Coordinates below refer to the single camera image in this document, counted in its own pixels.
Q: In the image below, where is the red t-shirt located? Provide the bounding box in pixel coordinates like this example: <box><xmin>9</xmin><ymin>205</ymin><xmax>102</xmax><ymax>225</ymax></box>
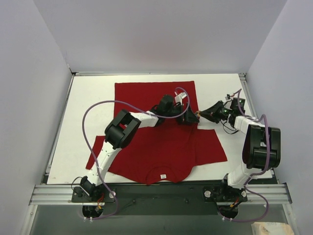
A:
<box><xmin>87</xmin><ymin>81</ymin><xmax>226</xmax><ymax>185</ymax></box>

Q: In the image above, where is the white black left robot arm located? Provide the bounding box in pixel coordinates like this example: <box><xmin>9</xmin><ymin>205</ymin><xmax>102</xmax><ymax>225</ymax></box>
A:
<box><xmin>80</xmin><ymin>90</ymin><xmax>199</xmax><ymax>201</ymax></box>

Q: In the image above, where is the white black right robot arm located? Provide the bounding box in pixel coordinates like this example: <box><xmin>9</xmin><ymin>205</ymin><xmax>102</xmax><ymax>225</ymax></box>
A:
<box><xmin>197</xmin><ymin>97</ymin><xmax>281</xmax><ymax>189</ymax></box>

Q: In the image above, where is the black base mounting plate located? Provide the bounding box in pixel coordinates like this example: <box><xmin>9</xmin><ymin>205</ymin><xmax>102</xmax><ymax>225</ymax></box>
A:
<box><xmin>70</xmin><ymin>181</ymin><xmax>247</xmax><ymax>205</ymax></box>

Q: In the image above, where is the beige foam block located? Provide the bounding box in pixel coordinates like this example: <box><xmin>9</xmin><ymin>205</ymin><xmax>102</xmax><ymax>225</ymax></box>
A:
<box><xmin>251</xmin><ymin>222</ymin><xmax>294</xmax><ymax>235</ymax></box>

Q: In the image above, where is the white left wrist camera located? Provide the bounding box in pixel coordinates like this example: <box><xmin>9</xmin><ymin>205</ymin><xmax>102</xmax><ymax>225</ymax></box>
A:
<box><xmin>174</xmin><ymin>92</ymin><xmax>187</xmax><ymax>104</ymax></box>

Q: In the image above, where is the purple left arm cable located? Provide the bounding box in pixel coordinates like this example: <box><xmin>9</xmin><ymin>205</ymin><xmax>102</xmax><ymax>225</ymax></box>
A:
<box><xmin>82</xmin><ymin>87</ymin><xmax>191</xmax><ymax>220</ymax></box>

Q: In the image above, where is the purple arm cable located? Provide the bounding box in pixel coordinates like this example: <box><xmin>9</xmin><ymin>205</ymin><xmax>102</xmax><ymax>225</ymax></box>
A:
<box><xmin>82</xmin><ymin>87</ymin><xmax>191</xmax><ymax>220</ymax></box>
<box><xmin>217</xmin><ymin>88</ymin><xmax>272</xmax><ymax>222</ymax></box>

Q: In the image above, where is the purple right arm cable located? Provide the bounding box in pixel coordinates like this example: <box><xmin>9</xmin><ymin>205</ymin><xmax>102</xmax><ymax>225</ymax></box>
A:
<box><xmin>217</xmin><ymin>88</ymin><xmax>272</xmax><ymax>222</ymax></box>

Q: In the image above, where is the aluminium table edge rail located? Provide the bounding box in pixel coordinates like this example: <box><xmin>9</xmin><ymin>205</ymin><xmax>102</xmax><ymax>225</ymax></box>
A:
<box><xmin>70</xmin><ymin>71</ymin><xmax>246</xmax><ymax>76</ymax></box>

